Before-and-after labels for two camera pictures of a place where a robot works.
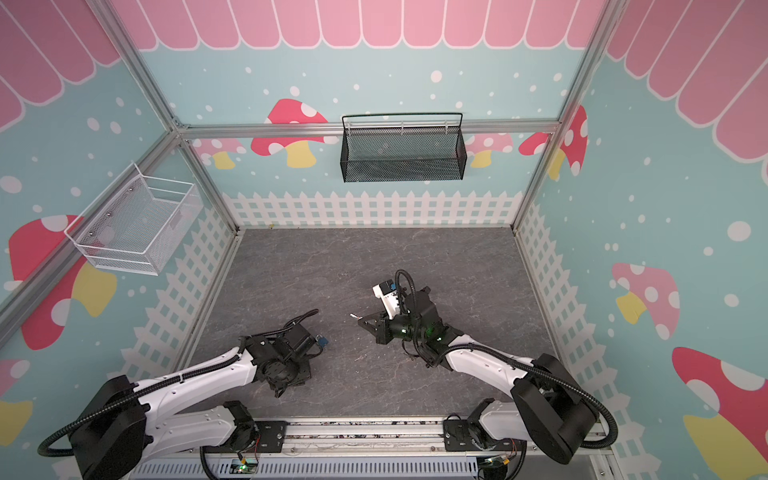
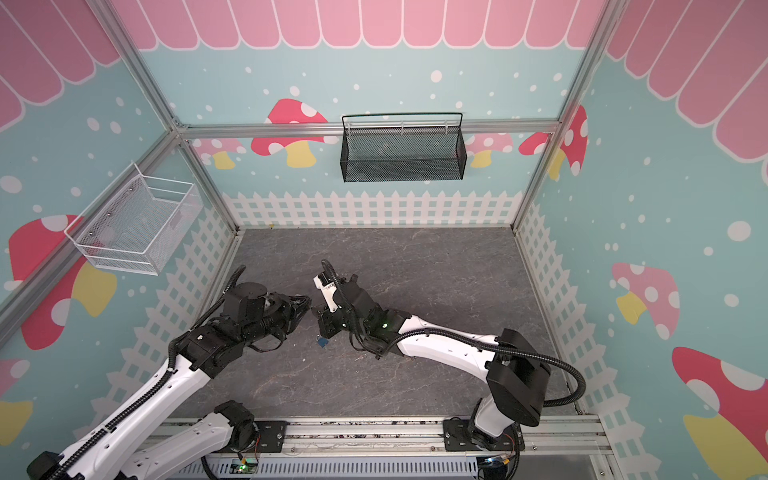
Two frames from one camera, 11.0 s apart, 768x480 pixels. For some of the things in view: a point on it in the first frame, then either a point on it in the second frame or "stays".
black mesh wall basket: x=398 y=154 stays
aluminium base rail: x=356 y=437 stays
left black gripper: x=304 y=375 → x=291 y=309
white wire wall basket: x=135 y=227 stays
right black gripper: x=382 y=327 → x=330 y=315
